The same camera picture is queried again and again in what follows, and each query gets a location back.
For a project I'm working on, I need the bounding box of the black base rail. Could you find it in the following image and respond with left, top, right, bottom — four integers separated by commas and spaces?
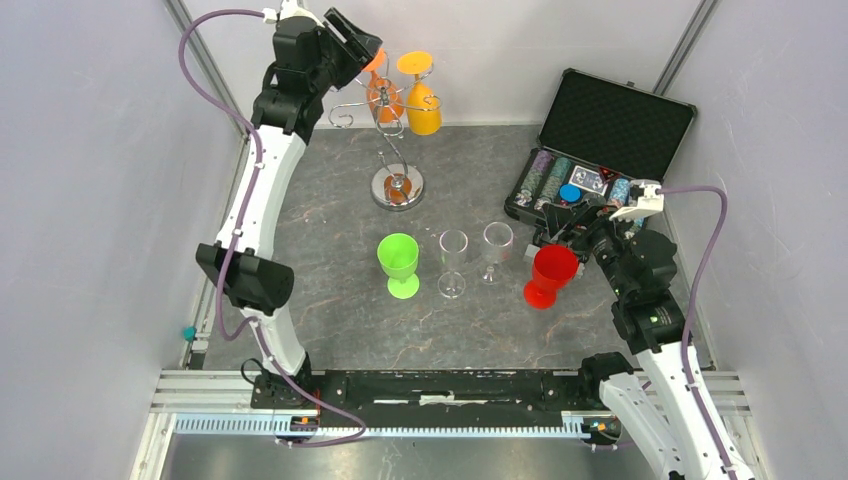
151, 370, 623, 447

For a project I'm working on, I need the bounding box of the grey small block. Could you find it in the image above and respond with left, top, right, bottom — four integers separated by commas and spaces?
524, 244, 540, 264

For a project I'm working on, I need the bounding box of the black poker chip case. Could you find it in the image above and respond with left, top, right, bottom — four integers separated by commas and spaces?
503, 68, 697, 247

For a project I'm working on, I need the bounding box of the playing card deck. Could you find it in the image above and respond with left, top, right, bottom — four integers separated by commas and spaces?
569, 165, 607, 196

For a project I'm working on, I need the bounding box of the blue round chip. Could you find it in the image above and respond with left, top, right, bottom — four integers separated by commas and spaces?
559, 184, 583, 204

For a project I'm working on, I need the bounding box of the clear wine glass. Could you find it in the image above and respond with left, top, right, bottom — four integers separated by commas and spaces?
438, 229, 468, 299
481, 221, 514, 285

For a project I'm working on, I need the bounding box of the green wine glass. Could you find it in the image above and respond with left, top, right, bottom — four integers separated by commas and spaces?
376, 233, 420, 300

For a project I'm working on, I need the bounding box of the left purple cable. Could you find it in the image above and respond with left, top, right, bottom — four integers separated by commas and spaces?
178, 8, 369, 448

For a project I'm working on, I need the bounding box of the orange wine glass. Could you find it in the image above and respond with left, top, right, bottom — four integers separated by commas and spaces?
363, 47, 404, 126

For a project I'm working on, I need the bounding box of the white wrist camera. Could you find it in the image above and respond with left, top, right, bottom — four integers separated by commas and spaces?
610, 178, 665, 222
261, 0, 322, 25

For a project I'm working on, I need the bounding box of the yellow wine glass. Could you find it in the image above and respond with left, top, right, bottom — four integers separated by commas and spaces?
396, 51, 442, 136

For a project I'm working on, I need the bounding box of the chrome wine glass rack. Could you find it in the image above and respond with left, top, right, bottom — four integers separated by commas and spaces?
329, 53, 425, 211

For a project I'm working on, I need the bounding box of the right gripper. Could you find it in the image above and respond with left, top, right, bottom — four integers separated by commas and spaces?
543, 196, 643, 298

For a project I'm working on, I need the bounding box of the small teal object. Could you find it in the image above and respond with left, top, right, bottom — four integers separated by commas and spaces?
182, 326, 197, 343

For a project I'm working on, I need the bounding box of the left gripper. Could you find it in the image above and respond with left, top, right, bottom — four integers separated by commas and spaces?
309, 7, 381, 96

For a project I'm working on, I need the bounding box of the red wine glass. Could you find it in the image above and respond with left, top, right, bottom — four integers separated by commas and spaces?
523, 245, 580, 309

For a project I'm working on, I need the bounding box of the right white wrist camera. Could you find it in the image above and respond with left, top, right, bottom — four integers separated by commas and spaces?
610, 178, 665, 222

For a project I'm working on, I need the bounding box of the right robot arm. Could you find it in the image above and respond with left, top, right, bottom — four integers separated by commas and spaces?
542, 199, 756, 479

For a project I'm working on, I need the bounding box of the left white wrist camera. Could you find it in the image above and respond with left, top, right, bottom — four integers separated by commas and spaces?
261, 0, 322, 25

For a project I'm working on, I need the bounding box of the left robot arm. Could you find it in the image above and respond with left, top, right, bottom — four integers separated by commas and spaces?
196, 1, 383, 408

